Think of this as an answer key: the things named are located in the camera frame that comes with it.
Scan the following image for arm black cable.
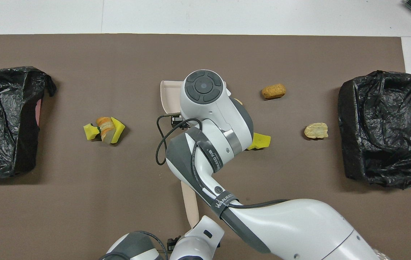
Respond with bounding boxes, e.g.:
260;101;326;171
156;115;289;210
99;231;170;260

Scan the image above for beige plastic dustpan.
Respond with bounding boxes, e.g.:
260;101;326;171
160;80;232;113

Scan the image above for yellow sponge green edge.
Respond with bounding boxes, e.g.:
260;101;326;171
83;123;100;141

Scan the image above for large notched yellow sponge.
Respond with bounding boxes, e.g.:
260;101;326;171
110;117;126;144

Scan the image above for black-bagged trash bin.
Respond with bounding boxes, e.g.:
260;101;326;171
338;70;411;190

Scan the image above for sliced orange-crust bread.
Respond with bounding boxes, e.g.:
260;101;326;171
96;117;115;143

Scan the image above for brown bread roll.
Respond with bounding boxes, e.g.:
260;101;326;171
262;84;287;100

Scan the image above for beige hand brush black bristles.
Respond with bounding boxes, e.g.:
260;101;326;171
181;181;199;229

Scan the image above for brown table mat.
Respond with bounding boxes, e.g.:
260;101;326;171
0;34;411;260

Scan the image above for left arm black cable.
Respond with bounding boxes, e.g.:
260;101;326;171
99;231;170;260

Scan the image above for plain yellow sponge piece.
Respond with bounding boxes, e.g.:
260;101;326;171
248;133;271;151

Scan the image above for pale oval bread piece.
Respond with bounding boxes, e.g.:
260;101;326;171
304;123;329;139

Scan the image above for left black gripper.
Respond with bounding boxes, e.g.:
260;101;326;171
167;236;182;252

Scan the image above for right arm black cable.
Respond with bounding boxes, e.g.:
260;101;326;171
156;115;289;210

